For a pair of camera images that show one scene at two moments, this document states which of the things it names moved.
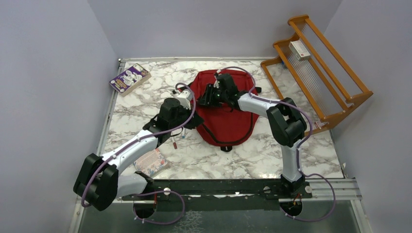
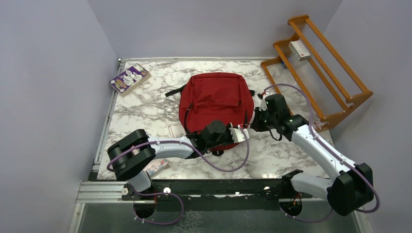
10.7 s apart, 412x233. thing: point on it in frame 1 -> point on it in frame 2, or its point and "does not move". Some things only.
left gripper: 187,105 -> 232,131
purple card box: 129,79 does not move
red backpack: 218,125 does not move
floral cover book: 151,163 does not move
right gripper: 207,98 -> 256,124
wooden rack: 309,74 does not move
